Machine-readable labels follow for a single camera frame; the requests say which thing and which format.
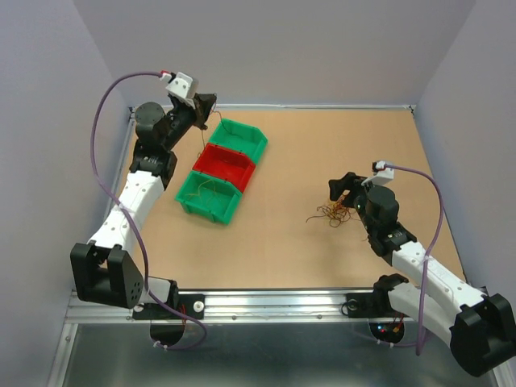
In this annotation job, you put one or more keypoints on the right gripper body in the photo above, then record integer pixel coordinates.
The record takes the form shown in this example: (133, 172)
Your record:
(358, 194)

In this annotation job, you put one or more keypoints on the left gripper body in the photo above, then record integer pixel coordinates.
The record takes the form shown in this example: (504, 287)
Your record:
(182, 118)

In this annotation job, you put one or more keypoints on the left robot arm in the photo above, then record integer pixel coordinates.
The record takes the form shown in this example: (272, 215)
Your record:
(103, 269)

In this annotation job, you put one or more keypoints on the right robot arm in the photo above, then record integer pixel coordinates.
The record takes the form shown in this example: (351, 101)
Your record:
(478, 328)

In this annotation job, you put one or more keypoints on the far green bin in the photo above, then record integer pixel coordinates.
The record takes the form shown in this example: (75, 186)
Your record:
(240, 137)

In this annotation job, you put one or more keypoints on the green bin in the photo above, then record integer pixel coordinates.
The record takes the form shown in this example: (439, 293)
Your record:
(240, 137)
(209, 197)

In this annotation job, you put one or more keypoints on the red bin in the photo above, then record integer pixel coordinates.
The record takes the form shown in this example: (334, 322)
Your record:
(225, 164)

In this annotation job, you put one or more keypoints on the near green bin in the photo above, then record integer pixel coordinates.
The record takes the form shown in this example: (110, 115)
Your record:
(209, 197)

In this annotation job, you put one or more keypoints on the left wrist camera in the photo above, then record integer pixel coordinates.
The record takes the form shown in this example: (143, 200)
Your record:
(183, 86)

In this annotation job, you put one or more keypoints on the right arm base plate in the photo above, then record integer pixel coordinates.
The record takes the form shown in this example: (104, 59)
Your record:
(368, 305)

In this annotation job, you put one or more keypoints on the aluminium rail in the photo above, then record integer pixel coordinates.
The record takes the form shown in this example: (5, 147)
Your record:
(230, 306)

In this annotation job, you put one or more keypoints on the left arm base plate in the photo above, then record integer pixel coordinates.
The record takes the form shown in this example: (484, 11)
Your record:
(192, 305)

